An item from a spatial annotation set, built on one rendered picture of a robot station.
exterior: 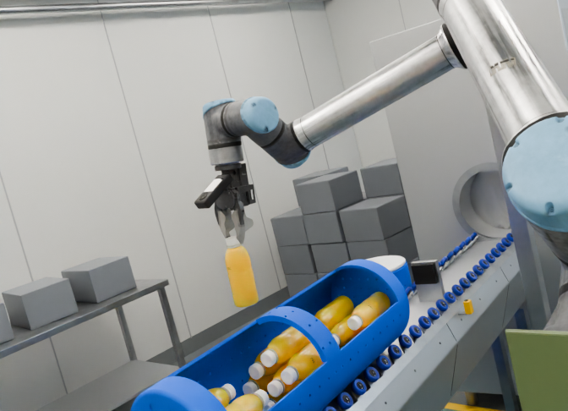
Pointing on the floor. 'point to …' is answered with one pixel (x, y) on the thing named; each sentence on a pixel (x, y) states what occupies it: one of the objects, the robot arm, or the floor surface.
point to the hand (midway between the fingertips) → (232, 239)
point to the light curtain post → (523, 246)
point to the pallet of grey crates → (343, 222)
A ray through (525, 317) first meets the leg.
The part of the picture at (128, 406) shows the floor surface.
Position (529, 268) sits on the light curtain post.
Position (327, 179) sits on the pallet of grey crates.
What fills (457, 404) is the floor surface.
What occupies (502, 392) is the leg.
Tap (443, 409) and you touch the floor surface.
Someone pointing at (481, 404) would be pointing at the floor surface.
